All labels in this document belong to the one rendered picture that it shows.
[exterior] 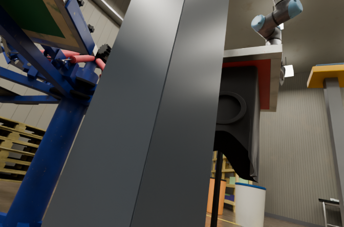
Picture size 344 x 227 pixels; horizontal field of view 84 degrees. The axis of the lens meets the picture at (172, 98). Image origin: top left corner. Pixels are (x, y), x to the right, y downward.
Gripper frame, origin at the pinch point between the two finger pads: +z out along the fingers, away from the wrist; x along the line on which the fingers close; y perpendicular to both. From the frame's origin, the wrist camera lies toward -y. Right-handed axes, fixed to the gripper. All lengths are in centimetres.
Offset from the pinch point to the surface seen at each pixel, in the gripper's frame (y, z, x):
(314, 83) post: 9.6, 5.6, 14.2
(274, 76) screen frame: 12.4, 2.8, -0.5
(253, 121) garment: 20.8, 27.6, -8.0
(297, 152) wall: -752, -134, 96
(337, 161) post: 13.9, 37.3, 17.1
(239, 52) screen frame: 29.2, 1.3, -13.3
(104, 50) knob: 39, -2, -80
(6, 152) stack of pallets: -65, 62, -340
